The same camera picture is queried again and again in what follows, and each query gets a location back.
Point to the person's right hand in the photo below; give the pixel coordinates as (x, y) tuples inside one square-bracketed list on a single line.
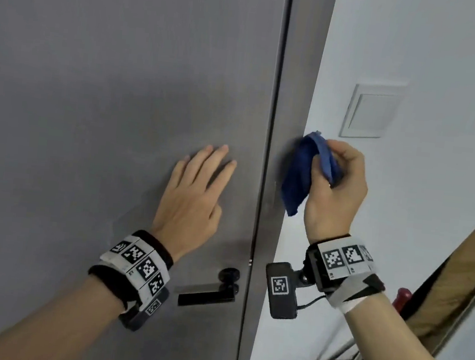
[(334, 200)]

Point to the person's left hand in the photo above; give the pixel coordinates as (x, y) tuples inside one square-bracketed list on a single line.
[(186, 206)]

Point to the person's left middle finger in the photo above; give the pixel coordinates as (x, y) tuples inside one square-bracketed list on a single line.
[(216, 163)]

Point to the person's right thumb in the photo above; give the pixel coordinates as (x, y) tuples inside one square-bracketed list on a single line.
[(317, 169)]

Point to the person's left thumb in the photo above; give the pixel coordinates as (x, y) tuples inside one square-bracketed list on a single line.
[(215, 220)]

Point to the person's left little finger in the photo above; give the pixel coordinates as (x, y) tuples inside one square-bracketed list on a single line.
[(179, 171)]

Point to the blue cleaning cloth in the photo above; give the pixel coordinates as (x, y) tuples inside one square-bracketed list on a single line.
[(299, 171)]

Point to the person's right forearm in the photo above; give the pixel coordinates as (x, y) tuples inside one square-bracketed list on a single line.
[(396, 359)]

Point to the person's left forearm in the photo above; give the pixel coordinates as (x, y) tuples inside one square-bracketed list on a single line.
[(57, 328)]

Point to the black wristband with marker tags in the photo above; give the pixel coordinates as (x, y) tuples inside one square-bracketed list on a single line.
[(135, 266)]

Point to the grey wristband with marker tags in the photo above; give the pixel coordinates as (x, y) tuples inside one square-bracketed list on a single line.
[(347, 261)]

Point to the grey door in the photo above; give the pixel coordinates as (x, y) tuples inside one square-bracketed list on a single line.
[(103, 87)]

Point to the leaning dark framed board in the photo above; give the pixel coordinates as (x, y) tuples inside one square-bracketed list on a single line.
[(459, 285)]

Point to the white light switch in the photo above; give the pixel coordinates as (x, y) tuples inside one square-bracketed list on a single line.
[(371, 111)]

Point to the black wrist camera with marker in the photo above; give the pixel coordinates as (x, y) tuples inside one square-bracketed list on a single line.
[(281, 290)]

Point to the grey door frame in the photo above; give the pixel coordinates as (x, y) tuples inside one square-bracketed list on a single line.
[(300, 66)]

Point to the dark grey wrist camera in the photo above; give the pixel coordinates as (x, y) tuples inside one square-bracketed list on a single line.
[(143, 314)]

